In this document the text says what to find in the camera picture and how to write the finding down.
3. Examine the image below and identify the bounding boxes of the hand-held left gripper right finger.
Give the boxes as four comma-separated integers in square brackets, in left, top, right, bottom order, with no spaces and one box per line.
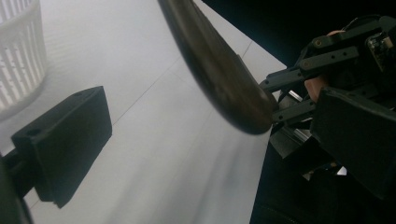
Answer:
[310,86,396,201]

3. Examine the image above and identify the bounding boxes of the white plastic basket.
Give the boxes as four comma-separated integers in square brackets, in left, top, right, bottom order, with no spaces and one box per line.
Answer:
[0,0,48,122]

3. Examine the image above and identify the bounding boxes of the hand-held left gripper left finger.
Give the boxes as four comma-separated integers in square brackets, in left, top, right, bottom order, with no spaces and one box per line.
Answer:
[2,86,113,209]

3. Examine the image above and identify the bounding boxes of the dark comb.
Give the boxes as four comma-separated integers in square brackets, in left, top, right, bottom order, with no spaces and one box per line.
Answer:
[157,0,279,135]

